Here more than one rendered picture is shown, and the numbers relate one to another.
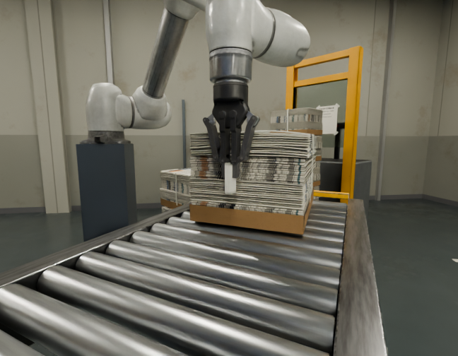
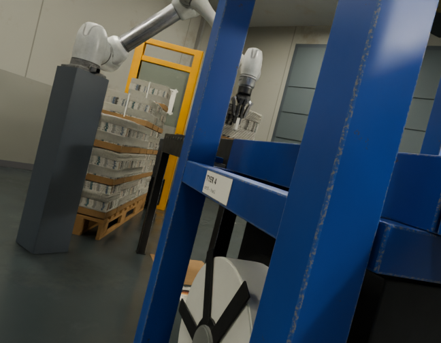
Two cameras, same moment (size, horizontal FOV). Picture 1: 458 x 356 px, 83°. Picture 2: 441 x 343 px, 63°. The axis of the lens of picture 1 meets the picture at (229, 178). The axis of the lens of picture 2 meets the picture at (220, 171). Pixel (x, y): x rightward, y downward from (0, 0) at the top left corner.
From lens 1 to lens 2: 1.63 m
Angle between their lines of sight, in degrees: 46
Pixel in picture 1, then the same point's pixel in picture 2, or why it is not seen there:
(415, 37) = not seen: hidden behind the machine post
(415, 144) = not seen: hidden behind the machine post
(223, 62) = (251, 81)
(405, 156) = not seen: hidden behind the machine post
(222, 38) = (253, 73)
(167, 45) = (162, 26)
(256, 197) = (238, 135)
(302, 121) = (160, 96)
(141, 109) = (116, 55)
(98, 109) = (98, 45)
